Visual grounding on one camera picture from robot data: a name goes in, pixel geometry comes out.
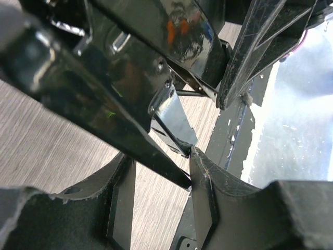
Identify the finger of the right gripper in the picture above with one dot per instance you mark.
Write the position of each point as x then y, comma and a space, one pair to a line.
269, 31

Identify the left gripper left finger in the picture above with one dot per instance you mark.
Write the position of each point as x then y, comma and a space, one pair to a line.
95, 213

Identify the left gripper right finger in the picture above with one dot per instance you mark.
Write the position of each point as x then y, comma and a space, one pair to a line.
283, 215

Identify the black large stapler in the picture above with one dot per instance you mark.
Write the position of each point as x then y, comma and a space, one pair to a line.
107, 66

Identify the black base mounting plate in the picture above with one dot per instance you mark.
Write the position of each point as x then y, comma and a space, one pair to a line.
221, 156

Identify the white slotted cable duct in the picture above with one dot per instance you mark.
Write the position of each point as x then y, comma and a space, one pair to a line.
262, 90

